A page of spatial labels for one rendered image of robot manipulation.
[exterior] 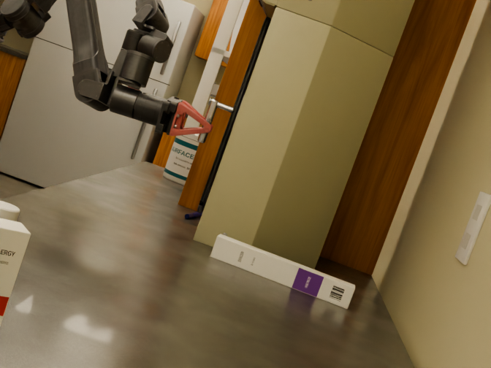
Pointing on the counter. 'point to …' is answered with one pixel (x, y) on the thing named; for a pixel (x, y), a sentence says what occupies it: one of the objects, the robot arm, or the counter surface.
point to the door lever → (212, 115)
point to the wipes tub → (181, 158)
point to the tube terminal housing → (302, 124)
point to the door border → (235, 115)
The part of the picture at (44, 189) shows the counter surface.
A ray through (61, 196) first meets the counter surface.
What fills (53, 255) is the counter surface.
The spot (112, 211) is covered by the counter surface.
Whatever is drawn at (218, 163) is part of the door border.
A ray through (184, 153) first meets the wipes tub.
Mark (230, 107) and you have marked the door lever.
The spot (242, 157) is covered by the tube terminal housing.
